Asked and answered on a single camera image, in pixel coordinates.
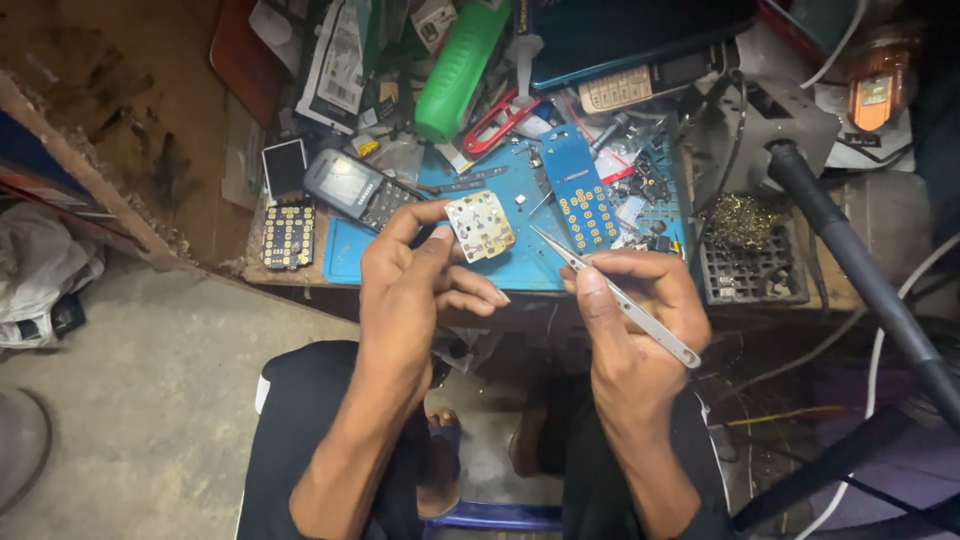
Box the person's left hand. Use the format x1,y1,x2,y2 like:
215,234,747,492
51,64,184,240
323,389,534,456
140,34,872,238
358,198,512,410

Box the person's right hand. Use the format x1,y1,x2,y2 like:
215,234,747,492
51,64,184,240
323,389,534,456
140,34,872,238
559,248,712,445

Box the silver metal tweezers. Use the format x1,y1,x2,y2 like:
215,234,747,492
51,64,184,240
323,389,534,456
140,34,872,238
530,225,702,370

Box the white keypad membrane sheet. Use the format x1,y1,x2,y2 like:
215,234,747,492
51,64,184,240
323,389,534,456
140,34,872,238
444,189,517,264

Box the grey bar phone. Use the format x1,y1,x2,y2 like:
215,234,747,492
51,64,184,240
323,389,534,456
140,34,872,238
303,148,423,233

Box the blue silicone work mat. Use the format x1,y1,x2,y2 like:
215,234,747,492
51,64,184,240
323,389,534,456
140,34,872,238
322,123,687,292

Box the black gold keypad circuit board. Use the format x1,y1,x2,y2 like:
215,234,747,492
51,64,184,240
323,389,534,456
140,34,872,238
261,202,316,271

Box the black grid tray with brass wool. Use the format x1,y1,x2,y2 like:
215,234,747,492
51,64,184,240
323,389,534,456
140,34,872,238
696,193,811,307

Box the heap of small phone parts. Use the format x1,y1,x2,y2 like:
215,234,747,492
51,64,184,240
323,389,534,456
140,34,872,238
600,112,687,256

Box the blue phone circuit board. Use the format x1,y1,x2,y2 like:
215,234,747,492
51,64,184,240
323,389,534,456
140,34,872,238
539,123,621,254

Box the small phone display screen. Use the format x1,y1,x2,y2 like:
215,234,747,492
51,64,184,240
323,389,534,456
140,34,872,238
261,138,309,202

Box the person's black trousers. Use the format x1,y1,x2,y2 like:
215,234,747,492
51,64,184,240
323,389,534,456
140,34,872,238
235,339,732,540

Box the person's foot in sandal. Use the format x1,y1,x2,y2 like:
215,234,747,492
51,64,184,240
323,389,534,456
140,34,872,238
416,407,463,520

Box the green plastic bottle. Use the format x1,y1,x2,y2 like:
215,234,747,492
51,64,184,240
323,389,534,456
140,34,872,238
414,0,513,145

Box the white barcode packet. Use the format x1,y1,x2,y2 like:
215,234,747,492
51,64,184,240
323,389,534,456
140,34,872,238
295,0,370,136

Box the blue plastic stool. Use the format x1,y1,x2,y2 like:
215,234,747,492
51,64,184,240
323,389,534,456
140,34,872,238
421,501,565,540

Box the grey soldering station stand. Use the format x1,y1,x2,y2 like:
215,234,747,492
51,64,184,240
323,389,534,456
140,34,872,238
693,75,843,198

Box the beige keypad bar phone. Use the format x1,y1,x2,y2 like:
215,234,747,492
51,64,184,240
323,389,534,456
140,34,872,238
577,41,740,115

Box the clear syringe tube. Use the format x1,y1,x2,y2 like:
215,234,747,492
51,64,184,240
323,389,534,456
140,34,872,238
507,0,544,106

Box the brown flat case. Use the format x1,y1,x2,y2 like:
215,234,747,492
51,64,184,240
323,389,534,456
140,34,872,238
208,0,295,129

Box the dark blue smartphone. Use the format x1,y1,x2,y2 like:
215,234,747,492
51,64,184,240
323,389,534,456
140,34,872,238
528,0,759,93

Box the orange translucent container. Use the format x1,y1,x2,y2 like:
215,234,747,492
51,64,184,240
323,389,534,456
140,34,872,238
846,26,922,134

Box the white plastic bag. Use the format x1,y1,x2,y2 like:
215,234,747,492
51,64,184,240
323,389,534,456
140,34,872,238
0,202,106,350

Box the yellow wire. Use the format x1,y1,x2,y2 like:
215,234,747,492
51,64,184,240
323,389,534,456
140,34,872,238
706,405,847,431

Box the red handled scissors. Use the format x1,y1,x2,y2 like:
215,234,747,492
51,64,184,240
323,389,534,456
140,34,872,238
462,88,543,157

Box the white cable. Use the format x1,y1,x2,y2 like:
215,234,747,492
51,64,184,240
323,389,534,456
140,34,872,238
793,232,960,540

